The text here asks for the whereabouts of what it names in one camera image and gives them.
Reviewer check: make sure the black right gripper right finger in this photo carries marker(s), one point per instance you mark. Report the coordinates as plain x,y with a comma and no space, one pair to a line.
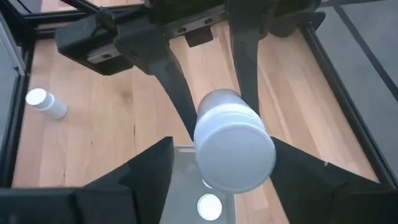
326,199

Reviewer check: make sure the grey rectangular basket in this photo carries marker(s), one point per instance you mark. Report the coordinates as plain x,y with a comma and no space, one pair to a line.
183,193

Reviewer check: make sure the white pill bottle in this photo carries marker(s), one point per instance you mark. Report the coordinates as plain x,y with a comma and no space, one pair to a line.
46,104
233,146

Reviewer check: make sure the white ball in tray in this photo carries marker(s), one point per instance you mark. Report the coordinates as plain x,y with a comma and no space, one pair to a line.
209,207

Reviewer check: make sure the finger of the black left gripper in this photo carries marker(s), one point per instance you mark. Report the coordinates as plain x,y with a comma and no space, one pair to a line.
247,62
168,74

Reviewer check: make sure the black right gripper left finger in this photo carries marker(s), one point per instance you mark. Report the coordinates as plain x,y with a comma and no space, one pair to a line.
124,199

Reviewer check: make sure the black aluminium table frame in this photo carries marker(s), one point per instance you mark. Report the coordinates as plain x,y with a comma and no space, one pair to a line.
6,161

